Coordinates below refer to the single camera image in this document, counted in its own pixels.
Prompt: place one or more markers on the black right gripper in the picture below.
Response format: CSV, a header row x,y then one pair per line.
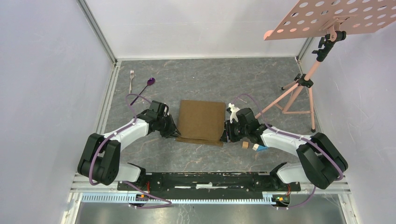
x,y
227,136

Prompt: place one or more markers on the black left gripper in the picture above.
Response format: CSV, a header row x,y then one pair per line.
x,y
173,131

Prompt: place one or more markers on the brown cloth napkin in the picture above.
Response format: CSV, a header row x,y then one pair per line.
x,y
201,122

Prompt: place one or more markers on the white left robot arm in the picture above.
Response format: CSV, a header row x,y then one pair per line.
x,y
100,160

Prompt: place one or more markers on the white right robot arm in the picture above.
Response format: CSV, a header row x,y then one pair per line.
x,y
320,162

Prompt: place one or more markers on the small tan wooden cube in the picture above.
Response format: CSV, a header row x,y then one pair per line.
x,y
245,145

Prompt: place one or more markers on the cream wooden block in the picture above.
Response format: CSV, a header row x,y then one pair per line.
x,y
255,147

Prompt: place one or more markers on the blue wooden triangle block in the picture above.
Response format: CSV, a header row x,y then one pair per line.
x,y
261,148

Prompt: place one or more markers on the purple metallic spoon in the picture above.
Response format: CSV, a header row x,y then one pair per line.
x,y
150,82

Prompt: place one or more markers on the silver fork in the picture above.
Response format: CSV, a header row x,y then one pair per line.
x,y
131,81

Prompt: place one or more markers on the pink music stand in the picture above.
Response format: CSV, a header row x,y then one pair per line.
x,y
324,24

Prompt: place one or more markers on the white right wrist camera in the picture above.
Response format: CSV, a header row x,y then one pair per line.
x,y
232,110

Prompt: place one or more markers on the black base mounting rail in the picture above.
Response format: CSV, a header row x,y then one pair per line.
x,y
212,185

